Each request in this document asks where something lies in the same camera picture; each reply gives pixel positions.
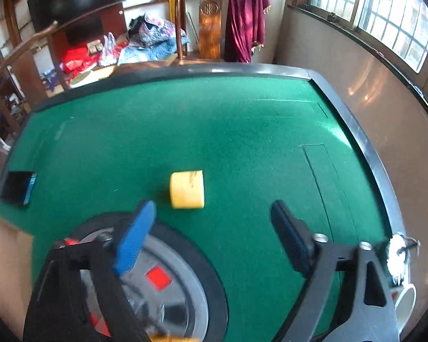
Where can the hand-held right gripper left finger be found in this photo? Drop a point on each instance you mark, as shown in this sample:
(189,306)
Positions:
(135,238)

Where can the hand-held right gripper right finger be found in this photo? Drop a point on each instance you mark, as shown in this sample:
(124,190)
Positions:
(289,235)

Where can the yellow tape roll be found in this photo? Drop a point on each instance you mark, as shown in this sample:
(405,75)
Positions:
(187,190)

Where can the shallow cardboard box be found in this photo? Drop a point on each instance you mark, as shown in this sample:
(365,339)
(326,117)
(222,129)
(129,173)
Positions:
(3,263)

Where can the round grey table centre panel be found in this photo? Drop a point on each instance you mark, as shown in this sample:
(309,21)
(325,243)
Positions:
(178,256)

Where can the black smartphone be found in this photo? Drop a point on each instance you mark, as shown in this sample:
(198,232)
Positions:
(18,187)

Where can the white cup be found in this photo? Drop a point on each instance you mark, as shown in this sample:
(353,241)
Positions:
(406,302)

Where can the red plastic bag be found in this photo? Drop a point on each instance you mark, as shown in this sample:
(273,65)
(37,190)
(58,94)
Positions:
(75,60)

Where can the shiny patterned gift bag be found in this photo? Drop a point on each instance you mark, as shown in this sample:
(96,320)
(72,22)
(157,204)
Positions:
(109,48)

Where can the pile of floral clothes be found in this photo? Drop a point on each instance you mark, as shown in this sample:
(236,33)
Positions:
(153,32)

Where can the maroon cloth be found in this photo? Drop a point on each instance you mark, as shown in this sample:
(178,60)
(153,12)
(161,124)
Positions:
(240,21)

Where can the dark wooden armchair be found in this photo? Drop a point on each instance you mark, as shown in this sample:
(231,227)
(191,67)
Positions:
(25,48)

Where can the carved wooden chair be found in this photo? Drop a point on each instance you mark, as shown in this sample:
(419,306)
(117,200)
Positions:
(210,25)

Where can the window with wooden frame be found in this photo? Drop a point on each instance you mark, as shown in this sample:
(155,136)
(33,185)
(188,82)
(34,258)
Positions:
(396,14)

